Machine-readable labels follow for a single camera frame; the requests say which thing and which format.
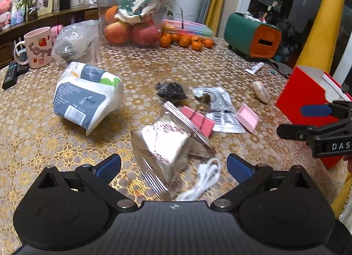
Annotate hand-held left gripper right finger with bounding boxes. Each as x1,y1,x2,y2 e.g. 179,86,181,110
210,153,315,212

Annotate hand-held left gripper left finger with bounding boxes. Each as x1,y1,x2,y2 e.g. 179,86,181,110
36,154,138,212

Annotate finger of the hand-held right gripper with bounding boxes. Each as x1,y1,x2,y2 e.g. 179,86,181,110
277,119,352,140
301,100,352,120

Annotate red cardboard box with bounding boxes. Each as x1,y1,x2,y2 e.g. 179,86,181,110
275,65,352,170

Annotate white printed foil packet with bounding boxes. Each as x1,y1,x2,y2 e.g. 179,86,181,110
192,87,246,135

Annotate light pink binder clip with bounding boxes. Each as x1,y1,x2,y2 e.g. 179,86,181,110
235,104,260,134

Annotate small white oblong object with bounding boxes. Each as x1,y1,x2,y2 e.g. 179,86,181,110
253,81,269,104

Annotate dark grey pouch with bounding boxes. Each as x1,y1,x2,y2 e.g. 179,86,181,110
265,60,293,77

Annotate silver foil bags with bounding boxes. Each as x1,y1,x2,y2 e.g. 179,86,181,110
131,101,218,200

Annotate white tube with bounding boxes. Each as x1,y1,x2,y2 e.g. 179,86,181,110
245,62,265,75

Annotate white and blue tissue pack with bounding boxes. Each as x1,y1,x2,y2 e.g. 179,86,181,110
53,62,124,136

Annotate yellow chair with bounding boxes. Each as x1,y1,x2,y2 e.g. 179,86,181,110
296,0,352,214

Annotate clear bag of black pieces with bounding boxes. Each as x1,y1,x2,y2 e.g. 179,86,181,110
154,78,190,104

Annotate green and orange desk organizer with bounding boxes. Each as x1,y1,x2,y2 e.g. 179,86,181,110
224,12,282,60

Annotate makeup brush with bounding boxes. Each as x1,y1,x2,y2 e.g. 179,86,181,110
262,1,279,23

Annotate pile of tangerines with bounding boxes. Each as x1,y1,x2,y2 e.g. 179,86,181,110
159,31,215,51

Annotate clear plastic bag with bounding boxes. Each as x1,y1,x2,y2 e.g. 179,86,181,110
52,20,101,69

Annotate red apple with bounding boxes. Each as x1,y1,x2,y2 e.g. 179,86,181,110
131,23,160,47
104,21,131,45

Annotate long black remote control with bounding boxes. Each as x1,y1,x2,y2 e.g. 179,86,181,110
2,61,19,90

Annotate pink strawberry mug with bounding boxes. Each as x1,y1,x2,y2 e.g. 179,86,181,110
14,26,53,69

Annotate pastel plastic storage box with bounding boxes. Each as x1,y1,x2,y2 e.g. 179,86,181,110
162,19,215,38

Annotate small pink toy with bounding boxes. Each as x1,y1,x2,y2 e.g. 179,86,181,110
50,24,64,45

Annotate yellow curtain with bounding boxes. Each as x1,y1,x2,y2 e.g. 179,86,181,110
205,0,230,37

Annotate orange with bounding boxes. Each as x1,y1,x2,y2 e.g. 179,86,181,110
104,6,121,25

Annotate wooden cabinet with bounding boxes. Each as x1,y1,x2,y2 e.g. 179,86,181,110
0,5,99,69

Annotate clear glass fruit bowl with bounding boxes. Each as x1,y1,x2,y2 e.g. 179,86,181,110
96,0,171,49

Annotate small potted plant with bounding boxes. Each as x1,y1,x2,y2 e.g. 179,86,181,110
12,0,39,22

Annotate colourful picture card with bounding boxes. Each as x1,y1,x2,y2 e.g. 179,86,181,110
10,1,26,26

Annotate pink plush toy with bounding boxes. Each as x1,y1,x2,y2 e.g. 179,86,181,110
0,0,13,29

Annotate white cable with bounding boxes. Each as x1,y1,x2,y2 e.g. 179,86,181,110
176,157,222,202

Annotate wooden photo frame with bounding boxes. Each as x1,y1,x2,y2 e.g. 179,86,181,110
30,0,54,16

